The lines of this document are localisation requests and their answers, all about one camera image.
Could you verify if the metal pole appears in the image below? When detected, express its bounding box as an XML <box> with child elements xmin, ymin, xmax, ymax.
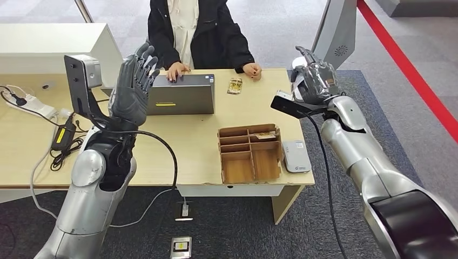
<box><xmin>74</xmin><ymin>0</ymin><xmax>95</xmax><ymax>24</ymax></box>

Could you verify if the metal floor box yellow label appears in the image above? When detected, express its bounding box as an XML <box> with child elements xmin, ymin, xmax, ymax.
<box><xmin>170</xmin><ymin>236</ymin><xmax>192</xmax><ymax>259</ymax></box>

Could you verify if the silver kiosk display stand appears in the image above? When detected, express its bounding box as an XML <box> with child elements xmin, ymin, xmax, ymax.
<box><xmin>290</xmin><ymin>0</ymin><xmax>359</xmax><ymax>78</ymax></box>

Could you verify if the grey laptop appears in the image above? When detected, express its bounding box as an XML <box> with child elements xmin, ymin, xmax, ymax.
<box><xmin>146</xmin><ymin>74</ymin><xmax>215</xmax><ymax>116</ymax></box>

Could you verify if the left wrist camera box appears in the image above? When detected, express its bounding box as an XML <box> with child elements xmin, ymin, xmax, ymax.
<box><xmin>63</xmin><ymin>54</ymin><xmax>112</xmax><ymax>126</ymax></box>

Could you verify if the person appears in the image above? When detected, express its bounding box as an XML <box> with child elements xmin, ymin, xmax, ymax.
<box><xmin>147</xmin><ymin>0</ymin><xmax>262</xmax><ymax>82</ymax></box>

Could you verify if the person's left hand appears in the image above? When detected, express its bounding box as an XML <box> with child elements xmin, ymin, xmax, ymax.
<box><xmin>243</xmin><ymin>63</ymin><xmax>262</xmax><ymax>81</ymax></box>

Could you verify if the dark grey floor rug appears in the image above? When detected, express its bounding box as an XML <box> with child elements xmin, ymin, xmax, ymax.
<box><xmin>0</xmin><ymin>70</ymin><xmax>458</xmax><ymax>259</ymax></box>

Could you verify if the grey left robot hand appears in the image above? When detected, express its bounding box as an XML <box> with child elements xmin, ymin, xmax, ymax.
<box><xmin>109</xmin><ymin>43</ymin><xmax>160</xmax><ymax>127</ymax></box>

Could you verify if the white cable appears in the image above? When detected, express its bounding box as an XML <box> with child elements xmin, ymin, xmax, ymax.
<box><xmin>29</xmin><ymin>116</ymin><xmax>178</xmax><ymax>229</ymax></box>

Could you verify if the black left wrist camera cable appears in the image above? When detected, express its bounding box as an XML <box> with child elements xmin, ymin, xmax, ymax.
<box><xmin>77</xmin><ymin>91</ymin><xmax>179</xmax><ymax>190</ymax></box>

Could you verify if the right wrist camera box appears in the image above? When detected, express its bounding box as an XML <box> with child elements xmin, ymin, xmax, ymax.
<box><xmin>270</xmin><ymin>90</ymin><xmax>328</xmax><ymax>119</ymax></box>

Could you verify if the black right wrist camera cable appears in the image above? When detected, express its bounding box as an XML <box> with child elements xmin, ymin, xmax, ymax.
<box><xmin>300</xmin><ymin>111</ymin><xmax>348</xmax><ymax>259</ymax></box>

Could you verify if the wooden compartment organizer box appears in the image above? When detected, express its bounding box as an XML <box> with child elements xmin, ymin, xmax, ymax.
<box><xmin>217</xmin><ymin>124</ymin><xmax>284</xmax><ymax>185</ymax></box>

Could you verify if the white power strip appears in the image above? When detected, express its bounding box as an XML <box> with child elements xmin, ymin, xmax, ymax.
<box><xmin>3</xmin><ymin>93</ymin><xmax>57</xmax><ymax>119</ymax></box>

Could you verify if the black power cord with plug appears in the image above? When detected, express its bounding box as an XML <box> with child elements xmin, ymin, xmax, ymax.
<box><xmin>0</xmin><ymin>85</ymin><xmax>90</xmax><ymax>134</ymax></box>

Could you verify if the light wooden desk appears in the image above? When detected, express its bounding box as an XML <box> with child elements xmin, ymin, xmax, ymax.
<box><xmin>0</xmin><ymin>67</ymin><xmax>315</xmax><ymax>226</ymax></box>

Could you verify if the white reception cabinet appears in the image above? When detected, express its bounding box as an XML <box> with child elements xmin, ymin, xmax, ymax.
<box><xmin>0</xmin><ymin>23</ymin><xmax>124</xmax><ymax>97</ymax></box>

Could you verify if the person's right hand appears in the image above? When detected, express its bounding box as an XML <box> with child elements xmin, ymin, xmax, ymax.
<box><xmin>166</xmin><ymin>62</ymin><xmax>191</xmax><ymax>82</ymax></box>

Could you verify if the floor socket box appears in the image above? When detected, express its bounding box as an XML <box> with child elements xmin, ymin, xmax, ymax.
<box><xmin>174</xmin><ymin>201</ymin><xmax>194</xmax><ymax>222</ymax></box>

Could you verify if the black power adapter with cord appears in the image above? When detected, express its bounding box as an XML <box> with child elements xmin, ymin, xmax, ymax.
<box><xmin>49</xmin><ymin>113</ymin><xmax>86</xmax><ymax>172</ymax></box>

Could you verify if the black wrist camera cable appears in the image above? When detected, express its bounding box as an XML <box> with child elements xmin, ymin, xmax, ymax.
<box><xmin>300</xmin><ymin>111</ymin><xmax>348</xmax><ymax>259</ymax></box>
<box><xmin>77</xmin><ymin>91</ymin><xmax>179</xmax><ymax>190</ymax></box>

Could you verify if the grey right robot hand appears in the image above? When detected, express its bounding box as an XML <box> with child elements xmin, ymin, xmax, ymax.
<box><xmin>290</xmin><ymin>45</ymin><xmax>341</xmax><ymax>106</ymax></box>

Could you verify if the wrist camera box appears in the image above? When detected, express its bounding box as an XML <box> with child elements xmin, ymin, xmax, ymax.
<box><xmin>63</xmin><ymin>54</ymin><xmax>112</xmax><ymax>126</ymax></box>
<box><xmin>270</xmin><ymin>90</ymin><xmax>328</xmax><ymax>119</ymax></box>

